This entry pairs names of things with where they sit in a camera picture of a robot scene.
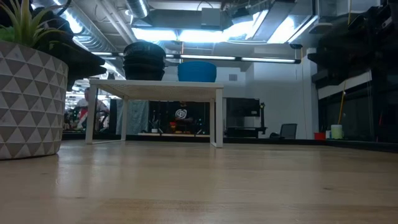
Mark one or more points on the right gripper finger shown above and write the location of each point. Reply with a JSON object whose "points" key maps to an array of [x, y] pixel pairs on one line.
{"points": [[335, 74], [342, 53]]}

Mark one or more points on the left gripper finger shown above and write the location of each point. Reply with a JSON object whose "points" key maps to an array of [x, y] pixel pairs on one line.
{"points": [[90, 59], [90, 71]]}

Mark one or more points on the blue plastic mini bowl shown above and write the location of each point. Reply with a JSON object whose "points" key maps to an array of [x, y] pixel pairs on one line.
{"points": [[196, 63], [196, 67], [196, 75]]}

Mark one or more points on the green artificial succulent plant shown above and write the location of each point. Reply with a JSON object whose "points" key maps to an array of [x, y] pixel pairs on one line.
{"points": [[23, 25]]}

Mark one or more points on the person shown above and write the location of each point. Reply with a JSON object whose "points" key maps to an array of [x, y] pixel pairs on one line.
{"points": [[182, 116], [87, 109]]}

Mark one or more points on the pale cylindrical container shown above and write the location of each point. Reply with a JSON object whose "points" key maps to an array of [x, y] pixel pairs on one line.
{"points": [[336, 131]]}

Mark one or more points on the grey-blue cloth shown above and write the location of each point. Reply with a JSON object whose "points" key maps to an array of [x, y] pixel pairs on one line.
{"points": [[133, 116]]}

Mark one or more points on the red bin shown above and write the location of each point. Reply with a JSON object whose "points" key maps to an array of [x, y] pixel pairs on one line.
{"points": [[319, 136]]}

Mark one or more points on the grey white triangle-patterned pot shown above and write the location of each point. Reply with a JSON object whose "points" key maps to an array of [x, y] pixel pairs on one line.
{"points": [[31, 102]]}

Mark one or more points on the white perforated metal shelf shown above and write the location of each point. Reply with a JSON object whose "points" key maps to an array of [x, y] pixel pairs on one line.
{"points": [[155, 90]]}

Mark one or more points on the grey office chair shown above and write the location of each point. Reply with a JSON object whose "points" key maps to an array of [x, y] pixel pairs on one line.
{"points": [[287, 130]]}

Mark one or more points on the black monitor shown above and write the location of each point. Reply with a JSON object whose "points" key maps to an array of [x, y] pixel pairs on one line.
{"points": [[242, 107]]}

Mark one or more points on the long linear ceiling light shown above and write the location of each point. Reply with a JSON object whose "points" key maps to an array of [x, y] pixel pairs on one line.
{"points": [[236, 58]]}

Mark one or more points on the grey ceiling box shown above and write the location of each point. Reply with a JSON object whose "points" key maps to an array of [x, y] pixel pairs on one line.
{"points": [[211, 17]]}

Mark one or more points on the silver round air duct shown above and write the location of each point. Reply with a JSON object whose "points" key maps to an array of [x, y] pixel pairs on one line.
{"points": [[138, 7]]}

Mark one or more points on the black aluminium table frame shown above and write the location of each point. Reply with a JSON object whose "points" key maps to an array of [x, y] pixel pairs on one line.
{"points": [[264, 141]]}

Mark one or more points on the wall vent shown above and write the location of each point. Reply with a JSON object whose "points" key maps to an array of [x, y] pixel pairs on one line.
{"points": [[233, 77]]}

